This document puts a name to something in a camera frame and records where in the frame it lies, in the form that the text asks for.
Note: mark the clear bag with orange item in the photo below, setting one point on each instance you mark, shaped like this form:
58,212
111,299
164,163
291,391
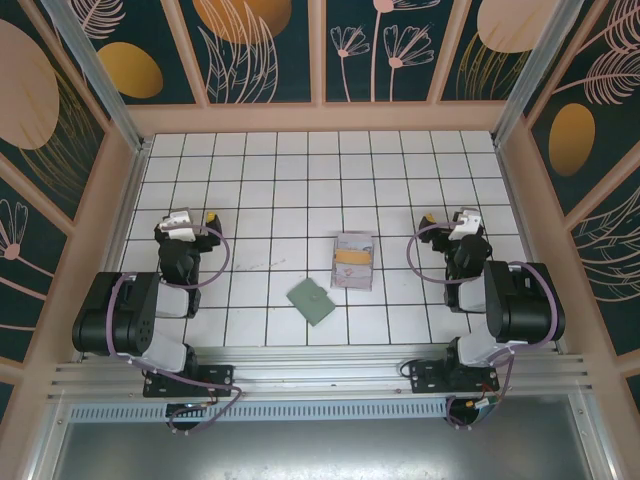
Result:
356,233

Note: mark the white card with number print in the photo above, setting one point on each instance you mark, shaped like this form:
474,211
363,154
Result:
355,244

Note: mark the green card holder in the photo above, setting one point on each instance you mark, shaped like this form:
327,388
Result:
310,302

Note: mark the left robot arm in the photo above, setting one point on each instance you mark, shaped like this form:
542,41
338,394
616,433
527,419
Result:
125,320

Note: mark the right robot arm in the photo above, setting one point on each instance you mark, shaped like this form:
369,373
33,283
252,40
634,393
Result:
525,310

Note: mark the orange card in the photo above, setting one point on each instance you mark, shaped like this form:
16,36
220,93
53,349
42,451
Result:
352,257

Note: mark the white card with pink print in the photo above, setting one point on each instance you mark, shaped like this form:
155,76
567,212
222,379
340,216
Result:
352,277

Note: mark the black electronics board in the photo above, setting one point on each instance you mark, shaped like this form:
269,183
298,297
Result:
482,407
180,424

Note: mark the grey metal sheet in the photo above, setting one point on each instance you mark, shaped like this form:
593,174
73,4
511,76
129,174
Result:
320,450

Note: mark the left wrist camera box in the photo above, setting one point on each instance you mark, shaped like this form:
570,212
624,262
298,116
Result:
180,225

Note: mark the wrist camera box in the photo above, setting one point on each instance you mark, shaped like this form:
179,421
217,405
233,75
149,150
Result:
180,225
465,225

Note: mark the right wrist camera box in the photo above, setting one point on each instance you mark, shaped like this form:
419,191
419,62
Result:
465,225

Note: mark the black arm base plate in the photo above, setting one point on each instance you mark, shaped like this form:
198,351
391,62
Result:
425,382
220,380

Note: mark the aluminium frame post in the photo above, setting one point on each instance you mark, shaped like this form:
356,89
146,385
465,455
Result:
537,75
105,85

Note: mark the aluminium mounting rail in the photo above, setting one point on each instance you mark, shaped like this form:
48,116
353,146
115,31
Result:
320,370

